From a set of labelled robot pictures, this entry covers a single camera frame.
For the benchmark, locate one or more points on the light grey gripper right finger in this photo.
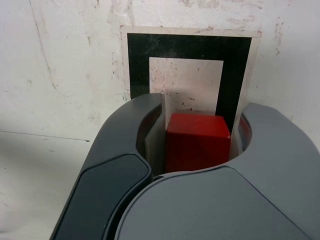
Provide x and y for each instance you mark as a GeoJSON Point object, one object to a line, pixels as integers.
{"type": "Point", "coordinates": [225, 205]}

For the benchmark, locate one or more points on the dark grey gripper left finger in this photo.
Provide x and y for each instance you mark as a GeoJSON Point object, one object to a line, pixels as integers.
{"type": "Point", "coordinates": [107, 180]}

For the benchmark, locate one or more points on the red cube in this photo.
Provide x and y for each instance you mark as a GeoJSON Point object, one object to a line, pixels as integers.
{"type": "Point", "coordinates": [197, 142]}

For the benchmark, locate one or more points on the black tape square outline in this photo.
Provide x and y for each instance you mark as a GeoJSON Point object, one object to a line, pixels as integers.
{"type": "Point", "coordinates": [187, 46]}

